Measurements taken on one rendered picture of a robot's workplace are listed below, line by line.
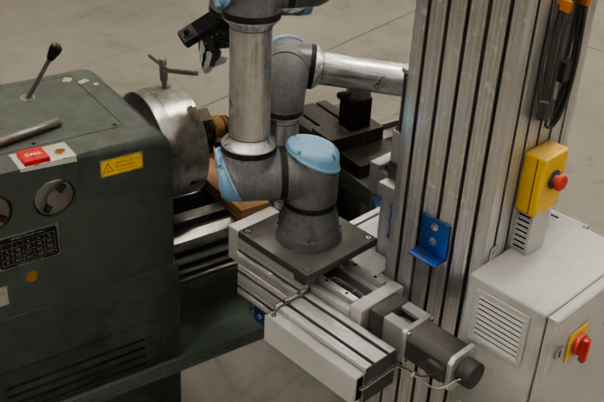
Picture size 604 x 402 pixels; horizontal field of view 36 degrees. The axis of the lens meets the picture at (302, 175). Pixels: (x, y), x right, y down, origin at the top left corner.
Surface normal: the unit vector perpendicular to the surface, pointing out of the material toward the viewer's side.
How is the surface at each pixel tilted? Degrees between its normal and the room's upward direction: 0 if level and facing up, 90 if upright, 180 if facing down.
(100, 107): 0
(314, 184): 90
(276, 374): 0
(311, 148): 7
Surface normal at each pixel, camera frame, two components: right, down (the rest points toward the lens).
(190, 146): 0.54, 0.11
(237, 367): 0.05, -0.87
